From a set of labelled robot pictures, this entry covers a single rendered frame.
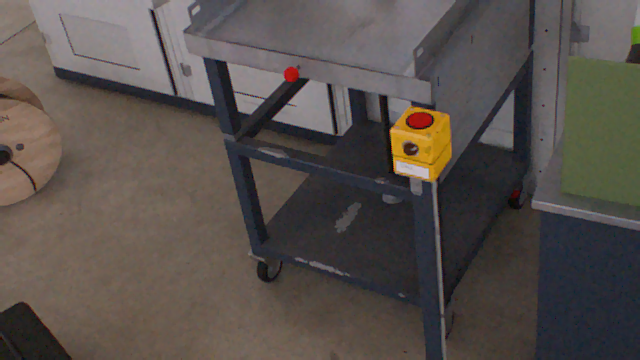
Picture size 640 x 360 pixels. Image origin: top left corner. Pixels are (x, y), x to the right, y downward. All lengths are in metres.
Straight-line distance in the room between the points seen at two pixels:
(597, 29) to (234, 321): 1.24
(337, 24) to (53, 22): 1.81
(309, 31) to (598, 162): 0.72
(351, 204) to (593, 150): 1.09
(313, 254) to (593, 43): 0.91
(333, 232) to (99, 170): 1.06
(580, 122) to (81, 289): 1.69
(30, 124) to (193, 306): 0.88
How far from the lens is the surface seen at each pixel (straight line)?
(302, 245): 2.35
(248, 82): 2.99
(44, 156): 3.06
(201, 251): 2.67
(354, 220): 2.40
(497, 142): 2.63
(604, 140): 1.49
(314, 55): 1.82
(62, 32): 3.53
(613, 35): 2.30
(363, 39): 1.85
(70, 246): 2.85
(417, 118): 1.49
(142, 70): 3.32
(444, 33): 1.80
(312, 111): 2.89
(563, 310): 1.75
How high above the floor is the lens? 1.78
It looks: 39 degrees down
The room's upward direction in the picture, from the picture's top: 9 degrees counter-clockwise
